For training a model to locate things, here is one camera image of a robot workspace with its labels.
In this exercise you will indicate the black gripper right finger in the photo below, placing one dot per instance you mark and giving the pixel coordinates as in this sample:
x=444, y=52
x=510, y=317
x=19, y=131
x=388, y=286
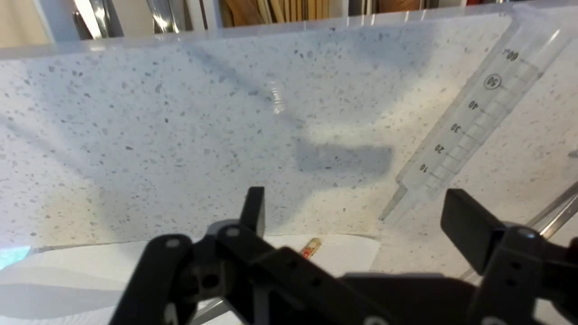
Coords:
x=512, y=272

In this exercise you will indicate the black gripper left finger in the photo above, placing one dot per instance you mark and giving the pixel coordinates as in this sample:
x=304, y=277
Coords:
x=164, y=272

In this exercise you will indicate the white red patterned chopstick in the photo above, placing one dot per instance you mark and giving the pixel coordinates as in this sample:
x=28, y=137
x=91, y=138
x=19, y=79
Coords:
x=312, y=247

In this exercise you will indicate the clear plastic syringe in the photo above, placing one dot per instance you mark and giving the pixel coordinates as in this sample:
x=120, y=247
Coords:
x=476, y=115

